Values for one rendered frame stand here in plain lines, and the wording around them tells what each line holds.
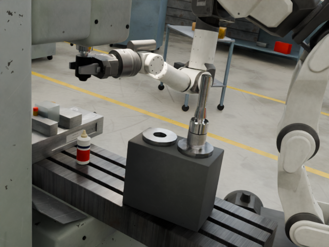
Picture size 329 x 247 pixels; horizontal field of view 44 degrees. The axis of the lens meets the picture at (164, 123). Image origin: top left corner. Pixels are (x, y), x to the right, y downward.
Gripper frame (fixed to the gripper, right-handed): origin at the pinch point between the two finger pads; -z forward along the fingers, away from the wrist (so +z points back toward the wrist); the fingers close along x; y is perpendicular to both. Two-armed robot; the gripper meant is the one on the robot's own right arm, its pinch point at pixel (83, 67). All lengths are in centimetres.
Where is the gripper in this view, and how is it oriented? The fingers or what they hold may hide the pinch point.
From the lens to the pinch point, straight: 121.6
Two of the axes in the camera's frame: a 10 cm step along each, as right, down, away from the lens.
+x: 6.6, 3.5, -6.6
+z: 7.4, -1.7, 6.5
